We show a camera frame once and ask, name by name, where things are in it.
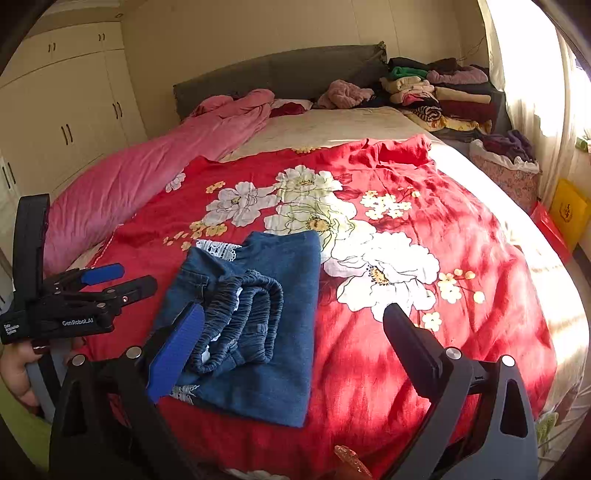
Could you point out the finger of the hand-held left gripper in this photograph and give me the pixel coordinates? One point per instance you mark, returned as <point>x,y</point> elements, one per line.
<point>134,288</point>
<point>104,273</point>

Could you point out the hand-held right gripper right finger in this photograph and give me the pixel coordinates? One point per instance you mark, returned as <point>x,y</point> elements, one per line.
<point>411,341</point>

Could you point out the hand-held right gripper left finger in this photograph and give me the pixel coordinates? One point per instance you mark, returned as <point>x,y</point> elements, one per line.
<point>178,350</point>

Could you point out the blue denim pants lace trim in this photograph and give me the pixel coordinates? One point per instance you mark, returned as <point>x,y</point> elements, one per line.
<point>286,332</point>

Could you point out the person's left forearm green sleeve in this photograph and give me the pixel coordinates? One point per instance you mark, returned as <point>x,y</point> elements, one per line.
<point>21,434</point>

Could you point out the person's left hand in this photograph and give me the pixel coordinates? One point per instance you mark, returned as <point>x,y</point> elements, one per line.
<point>16,374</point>

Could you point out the pink quilt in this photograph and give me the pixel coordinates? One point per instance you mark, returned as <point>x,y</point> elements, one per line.
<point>138,170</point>

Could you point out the red floral bedsheet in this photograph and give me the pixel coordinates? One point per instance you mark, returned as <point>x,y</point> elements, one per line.
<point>415,221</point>

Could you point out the pink glittery object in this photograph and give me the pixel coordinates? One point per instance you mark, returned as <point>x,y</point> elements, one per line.
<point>353,464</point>

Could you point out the cream wardrobe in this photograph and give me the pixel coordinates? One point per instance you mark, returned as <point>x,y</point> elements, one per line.
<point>55,101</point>

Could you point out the red box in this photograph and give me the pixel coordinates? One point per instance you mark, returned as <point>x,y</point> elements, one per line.
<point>549,230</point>

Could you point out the floral laundry basket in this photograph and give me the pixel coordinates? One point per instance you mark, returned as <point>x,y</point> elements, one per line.
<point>508,180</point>

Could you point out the yellow bag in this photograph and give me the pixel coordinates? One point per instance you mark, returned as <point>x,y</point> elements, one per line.
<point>570,212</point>

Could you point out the dark red garment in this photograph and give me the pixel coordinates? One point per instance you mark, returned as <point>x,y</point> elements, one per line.
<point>288,109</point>

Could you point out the stack of folded clothes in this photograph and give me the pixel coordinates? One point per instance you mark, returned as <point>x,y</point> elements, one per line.
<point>443,97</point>

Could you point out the crumpled pink garment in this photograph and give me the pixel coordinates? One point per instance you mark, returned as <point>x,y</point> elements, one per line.
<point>344,94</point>

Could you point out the grey headboard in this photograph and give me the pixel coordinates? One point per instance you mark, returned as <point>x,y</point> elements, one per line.
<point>277,74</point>

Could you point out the white curtain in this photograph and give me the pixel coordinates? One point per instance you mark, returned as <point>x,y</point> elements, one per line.
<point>531,83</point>

